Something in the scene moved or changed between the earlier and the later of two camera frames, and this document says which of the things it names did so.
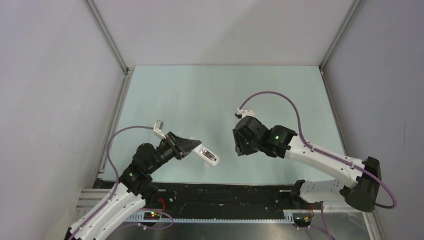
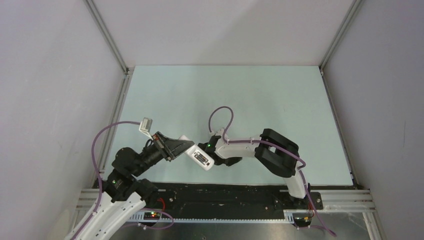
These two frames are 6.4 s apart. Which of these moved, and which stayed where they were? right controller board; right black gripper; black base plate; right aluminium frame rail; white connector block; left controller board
Moved: right black gripper; white connector block
Stayed: right aluminium frame rail; right controller board; left controller board; black base plate
